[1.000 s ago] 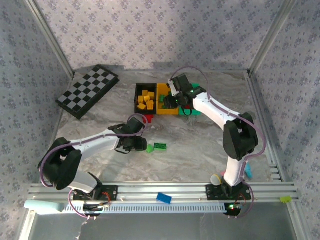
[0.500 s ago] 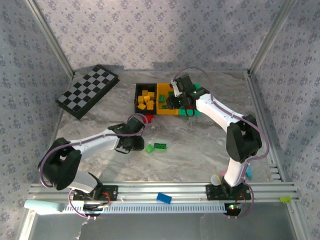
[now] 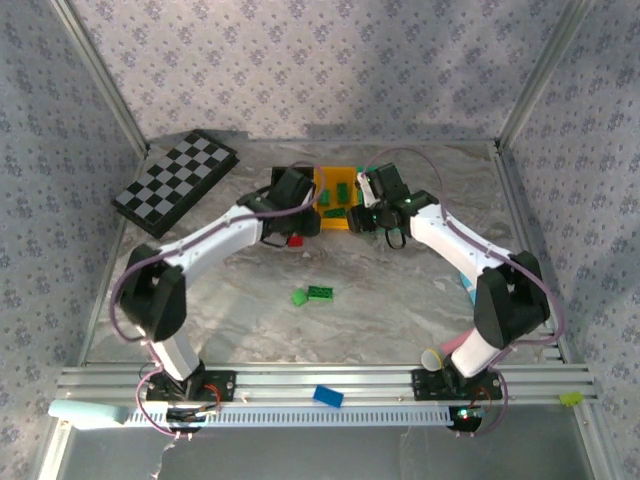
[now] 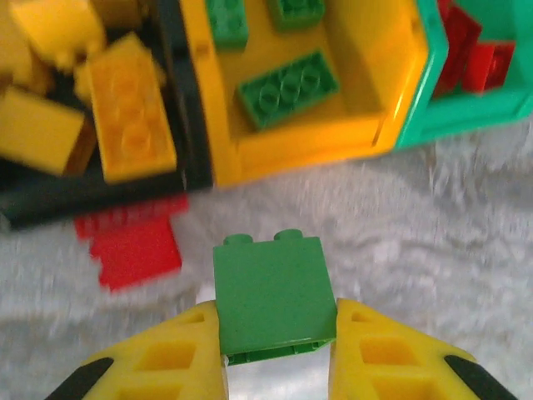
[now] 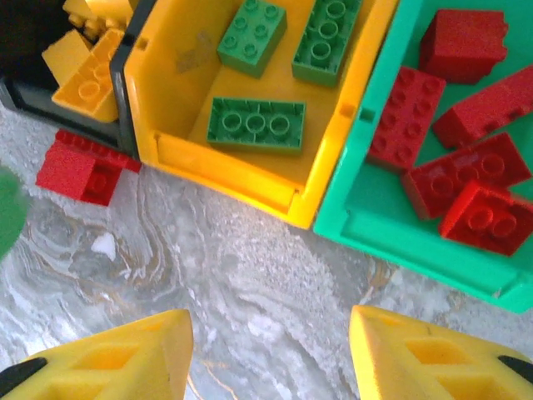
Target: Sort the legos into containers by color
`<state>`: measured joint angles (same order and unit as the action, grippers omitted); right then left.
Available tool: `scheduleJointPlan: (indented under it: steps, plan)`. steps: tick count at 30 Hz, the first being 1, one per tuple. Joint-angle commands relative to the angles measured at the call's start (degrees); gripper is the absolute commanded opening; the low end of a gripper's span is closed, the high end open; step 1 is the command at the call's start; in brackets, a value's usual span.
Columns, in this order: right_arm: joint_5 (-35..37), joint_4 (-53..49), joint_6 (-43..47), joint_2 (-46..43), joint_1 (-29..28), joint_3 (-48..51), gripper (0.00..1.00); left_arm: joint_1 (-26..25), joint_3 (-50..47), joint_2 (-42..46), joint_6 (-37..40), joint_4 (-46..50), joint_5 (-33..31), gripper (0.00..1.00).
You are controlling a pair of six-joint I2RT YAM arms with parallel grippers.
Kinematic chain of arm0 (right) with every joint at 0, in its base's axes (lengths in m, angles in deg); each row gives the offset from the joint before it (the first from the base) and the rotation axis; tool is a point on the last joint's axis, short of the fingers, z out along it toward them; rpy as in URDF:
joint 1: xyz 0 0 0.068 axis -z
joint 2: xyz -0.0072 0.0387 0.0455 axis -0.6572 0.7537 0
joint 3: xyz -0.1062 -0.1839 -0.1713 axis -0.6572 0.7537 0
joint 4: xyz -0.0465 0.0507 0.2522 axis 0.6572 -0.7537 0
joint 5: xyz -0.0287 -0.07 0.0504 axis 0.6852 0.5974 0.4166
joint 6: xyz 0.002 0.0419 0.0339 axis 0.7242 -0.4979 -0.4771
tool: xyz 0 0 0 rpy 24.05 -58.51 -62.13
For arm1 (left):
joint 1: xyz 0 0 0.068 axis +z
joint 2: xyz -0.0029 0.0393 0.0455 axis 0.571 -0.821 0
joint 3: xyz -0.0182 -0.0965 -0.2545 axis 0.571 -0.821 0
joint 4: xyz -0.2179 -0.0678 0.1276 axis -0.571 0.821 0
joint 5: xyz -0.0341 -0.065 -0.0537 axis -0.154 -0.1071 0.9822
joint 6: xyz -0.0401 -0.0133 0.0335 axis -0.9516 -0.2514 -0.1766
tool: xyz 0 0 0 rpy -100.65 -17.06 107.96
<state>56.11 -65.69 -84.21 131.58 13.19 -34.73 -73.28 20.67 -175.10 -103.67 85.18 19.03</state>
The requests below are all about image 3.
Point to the small green lego brick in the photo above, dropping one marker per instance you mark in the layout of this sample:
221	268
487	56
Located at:
325	196

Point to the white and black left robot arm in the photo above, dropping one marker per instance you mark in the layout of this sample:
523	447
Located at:
210	240

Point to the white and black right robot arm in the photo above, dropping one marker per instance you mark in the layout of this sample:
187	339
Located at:
450	240

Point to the yellow plastic bin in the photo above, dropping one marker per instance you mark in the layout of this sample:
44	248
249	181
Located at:
332	175

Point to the red lego brick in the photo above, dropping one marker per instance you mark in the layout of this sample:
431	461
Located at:
295	241

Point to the dark green lego brick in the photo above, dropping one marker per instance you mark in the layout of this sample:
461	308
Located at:
321	292

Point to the light green lego brick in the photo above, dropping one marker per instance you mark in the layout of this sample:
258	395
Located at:
299	297

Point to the black and white chessboard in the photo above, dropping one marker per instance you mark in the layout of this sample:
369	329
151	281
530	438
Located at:
175	180

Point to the cyan plastic object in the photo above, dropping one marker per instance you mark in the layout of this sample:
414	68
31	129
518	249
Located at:
466	286

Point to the pink object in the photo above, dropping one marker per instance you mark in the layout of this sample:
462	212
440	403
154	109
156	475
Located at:
455	344

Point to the round white and yellow object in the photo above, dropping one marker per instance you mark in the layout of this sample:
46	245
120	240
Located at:
432	359

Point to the blue lego brick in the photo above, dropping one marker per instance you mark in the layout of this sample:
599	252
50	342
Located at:
328	396

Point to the lime green lego brick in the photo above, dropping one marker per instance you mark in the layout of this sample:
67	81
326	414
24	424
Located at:
571	398

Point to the light blue foam block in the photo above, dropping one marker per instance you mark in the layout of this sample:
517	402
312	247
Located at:
85	414

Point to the aluminium side rail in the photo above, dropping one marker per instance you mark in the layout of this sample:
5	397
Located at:
520	200
121	235

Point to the aluminium front rail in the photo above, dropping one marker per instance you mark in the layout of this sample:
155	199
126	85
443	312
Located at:
350	377

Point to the aluminium frame post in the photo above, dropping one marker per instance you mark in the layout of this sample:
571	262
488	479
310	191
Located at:
545	70
100	75

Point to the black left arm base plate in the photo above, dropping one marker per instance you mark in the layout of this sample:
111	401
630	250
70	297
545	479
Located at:
220	385

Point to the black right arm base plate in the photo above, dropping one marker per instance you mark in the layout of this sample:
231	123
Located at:
425	385

